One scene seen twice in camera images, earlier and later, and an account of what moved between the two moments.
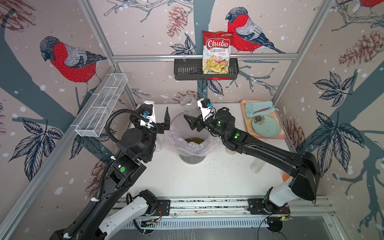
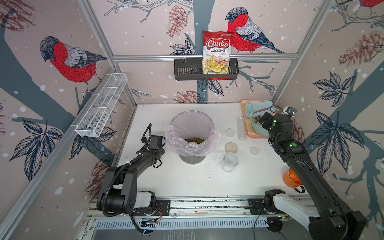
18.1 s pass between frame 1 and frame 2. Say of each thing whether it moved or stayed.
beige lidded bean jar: moved
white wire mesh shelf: stayed
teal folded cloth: stayed
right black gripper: moved
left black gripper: moved
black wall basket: stayed
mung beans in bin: stayed
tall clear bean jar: moved
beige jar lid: stayed
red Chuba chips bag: stayed
